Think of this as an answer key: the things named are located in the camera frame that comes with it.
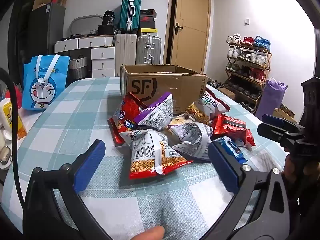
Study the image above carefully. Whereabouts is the grey refrigerator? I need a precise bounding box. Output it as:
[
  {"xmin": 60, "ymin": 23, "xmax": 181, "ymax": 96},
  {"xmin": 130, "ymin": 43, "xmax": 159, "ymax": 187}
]
[{"xmin": 28, "ymin": 3, "xmax": 66, "ymax": 58}]

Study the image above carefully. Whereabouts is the person's right hand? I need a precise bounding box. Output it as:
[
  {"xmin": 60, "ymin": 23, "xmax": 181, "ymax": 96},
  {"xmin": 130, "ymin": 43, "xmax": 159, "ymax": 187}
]
[{"xmin": 282, "ymin": 154, "xmax": 295, "ymax": 189}]

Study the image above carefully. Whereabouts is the wooden shoe rack with shoes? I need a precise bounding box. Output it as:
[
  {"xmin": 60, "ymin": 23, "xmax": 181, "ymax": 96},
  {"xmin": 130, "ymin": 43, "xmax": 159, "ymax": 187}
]
[{"xmin": 225, "ymin": 33, "xmax": 271, "ymax": 110}]

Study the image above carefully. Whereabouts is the purple-edged snack bag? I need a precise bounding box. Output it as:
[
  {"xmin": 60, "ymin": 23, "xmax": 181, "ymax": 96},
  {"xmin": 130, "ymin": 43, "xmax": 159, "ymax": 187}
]
[{"xmin": 136, "ymin": 92, "xmax": 174, "ymax": 131}]

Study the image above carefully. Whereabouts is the white suitcase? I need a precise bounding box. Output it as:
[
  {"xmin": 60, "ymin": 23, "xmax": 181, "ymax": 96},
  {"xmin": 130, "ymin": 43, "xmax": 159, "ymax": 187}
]
[{"xmin": 115, "ymin": 32, "xmax": 137, "ymax": 77}]

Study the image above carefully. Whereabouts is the grey oval frame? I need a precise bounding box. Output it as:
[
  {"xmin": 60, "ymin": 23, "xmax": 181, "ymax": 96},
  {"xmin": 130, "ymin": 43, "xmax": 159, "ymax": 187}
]
[{"xmin": 69, "ymin": 15, "xmax": 104, "ymax": 36}]

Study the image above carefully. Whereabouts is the blue cartoon tote bag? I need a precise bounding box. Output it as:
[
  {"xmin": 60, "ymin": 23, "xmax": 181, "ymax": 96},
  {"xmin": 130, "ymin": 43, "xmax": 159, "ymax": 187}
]
[{"xmin": 22, "ymin": 54, "xmax": 71, "ymax": 111}]

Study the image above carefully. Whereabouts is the blue cookie packet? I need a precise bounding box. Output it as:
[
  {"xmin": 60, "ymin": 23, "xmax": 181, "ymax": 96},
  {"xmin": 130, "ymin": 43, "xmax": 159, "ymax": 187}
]
[{"xmin": 214, "ymin": 137, "xmax": 248, "ymax": 165}]

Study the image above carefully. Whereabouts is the wooden door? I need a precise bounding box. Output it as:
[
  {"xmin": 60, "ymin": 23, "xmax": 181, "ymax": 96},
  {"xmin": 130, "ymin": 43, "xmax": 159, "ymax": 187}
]
[{"xmin": 168, "ymin": 0, "xmax": 211, "ymax": 73}]

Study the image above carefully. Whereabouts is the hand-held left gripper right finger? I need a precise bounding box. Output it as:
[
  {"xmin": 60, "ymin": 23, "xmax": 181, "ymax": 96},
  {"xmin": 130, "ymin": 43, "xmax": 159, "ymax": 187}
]
[{"xmin": 207, "ymin": 141, "xmax": 298, "ymax": 240}]

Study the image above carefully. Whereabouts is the woven laundry basket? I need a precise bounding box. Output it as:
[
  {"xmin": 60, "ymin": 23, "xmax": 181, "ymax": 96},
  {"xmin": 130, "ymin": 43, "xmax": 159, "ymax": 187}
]
[{"xmin": 69, "ymin": 56, "xmax": 88, "ymax": 79}]

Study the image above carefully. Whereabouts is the noodle snack bag with barcode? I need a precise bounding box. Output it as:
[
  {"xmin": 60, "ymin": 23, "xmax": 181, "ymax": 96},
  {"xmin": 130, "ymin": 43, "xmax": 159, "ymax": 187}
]
[{"xmin": 119, "ymin": 129, "xmax": 193, "ymax": 180}]

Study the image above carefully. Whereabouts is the red snack bag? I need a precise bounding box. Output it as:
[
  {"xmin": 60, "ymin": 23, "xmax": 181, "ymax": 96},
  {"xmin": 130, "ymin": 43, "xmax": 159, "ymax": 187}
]
[{"xmin": 108, "ymin": 92, "xmax": 148, "ymax": 145}]

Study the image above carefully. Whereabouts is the black bag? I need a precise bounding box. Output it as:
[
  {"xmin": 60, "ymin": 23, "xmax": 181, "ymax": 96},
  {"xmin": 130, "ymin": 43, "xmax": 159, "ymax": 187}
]
[{"xmin": 102, "ymin": 10, "xmax": 116, "ymax": 26}]

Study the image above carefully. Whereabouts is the patterned cardboard box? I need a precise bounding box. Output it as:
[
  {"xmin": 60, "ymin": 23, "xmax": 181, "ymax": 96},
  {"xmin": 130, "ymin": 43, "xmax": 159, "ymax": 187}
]
[{"xmin": 273, "ymin": 104, "xmax": 296, "ymax": 123}]

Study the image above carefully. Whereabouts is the teal suitcase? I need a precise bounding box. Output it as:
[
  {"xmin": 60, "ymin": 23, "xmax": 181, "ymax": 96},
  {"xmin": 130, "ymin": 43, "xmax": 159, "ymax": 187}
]
[{"xmin": 119, "ymin": 0, "xmax": 142, "ymax": 33}]

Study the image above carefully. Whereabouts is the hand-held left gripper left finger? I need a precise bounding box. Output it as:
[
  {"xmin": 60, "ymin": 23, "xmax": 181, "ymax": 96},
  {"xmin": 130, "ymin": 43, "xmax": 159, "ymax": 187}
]
[{"xmin": 24, "ymin": 139, "xmax": 113, "ymax": 240}]

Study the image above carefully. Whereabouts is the yellow carton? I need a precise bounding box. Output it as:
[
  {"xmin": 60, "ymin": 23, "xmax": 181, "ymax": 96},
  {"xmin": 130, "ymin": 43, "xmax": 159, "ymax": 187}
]
[{"xmin": 0, "ymin": 100, "xmax": 27, "ymax": 140}]

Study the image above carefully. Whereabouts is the black cable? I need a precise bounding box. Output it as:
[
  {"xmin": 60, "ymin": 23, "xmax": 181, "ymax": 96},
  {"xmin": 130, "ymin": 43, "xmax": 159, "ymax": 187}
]
[{"xmin": 0, "ymin": 67, "xmax": 26, "ymax": 205}]

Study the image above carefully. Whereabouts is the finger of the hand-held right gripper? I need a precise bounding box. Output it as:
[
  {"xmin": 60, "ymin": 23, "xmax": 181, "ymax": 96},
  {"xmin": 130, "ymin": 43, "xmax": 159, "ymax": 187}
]
[
  {"xmin": 257, "ymin": 122, "xmax": 301, "ymax": 143},
  {"xmin": 262, "ymin": 114, "xmax": 305, "ymax": 133}
]

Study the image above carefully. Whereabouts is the stack of shoe boxes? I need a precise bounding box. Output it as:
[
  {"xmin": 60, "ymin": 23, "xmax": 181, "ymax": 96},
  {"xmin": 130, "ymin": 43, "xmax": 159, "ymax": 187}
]
[{"xmin": 139, "ymin": 9, "xmax": 158, "ymax": 37}]

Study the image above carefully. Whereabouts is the small cardboard box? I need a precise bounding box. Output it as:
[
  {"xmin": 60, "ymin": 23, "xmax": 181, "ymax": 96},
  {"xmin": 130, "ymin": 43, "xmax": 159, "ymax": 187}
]
[{"xmin": 217, "ymin": 87, "xmax": 236, "ymax": 101}]

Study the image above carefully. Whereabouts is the white earbuds case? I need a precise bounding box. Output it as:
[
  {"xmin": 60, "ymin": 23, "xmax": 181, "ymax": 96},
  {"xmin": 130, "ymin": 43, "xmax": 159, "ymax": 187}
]
[{"xmin": 0, "ymin": 146, "xmax": 12, "ymax": 171}]

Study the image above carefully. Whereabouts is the silver suitcase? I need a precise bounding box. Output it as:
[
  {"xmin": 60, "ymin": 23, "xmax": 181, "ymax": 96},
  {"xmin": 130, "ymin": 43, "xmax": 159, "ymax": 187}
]
[{"xmin": 136, "ymin": 35, "xmax": 162, "ymax": 65}]

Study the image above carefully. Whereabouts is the purple fabric bag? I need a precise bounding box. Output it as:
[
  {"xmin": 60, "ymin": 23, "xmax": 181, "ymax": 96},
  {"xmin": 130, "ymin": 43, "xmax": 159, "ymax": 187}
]
[{"xmin": 255, "ymin": 78, "xmax": 288, "ymax": 121}]

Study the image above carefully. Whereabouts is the white drawer cabinet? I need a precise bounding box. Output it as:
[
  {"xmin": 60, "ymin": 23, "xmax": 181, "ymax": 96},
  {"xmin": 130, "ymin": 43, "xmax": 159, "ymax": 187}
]
[{"xmin": 54, "ymin": 35, "xmax": 116, "ymax": 78}]

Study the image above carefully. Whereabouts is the white-backed snack bag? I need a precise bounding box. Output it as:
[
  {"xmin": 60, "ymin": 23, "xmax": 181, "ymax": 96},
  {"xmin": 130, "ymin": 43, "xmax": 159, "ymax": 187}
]
[{"xmin": 166, "ymin": 122, "xmax": 213, "ymax": 161}]

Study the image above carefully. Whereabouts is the person's left hand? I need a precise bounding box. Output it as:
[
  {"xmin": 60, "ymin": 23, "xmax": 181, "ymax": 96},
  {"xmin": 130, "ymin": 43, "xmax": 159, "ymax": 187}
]
[{"xmin": 136, "ymin": 226, "xmax": 165, "ymax": 240}]

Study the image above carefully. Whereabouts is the brown cardboard box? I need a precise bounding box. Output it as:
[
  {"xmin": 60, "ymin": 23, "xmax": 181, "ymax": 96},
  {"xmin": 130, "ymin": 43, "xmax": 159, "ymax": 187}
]
[{"xmin": 120, "ymin": 64, "xmax": 208, "ymax": 115}]

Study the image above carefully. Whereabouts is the red foil snack packet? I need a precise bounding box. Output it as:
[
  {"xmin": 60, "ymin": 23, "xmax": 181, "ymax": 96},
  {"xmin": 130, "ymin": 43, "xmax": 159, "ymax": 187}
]
[{"xmin": 212, "ymin": 114, "xmax": 256, "ymax": 147}]

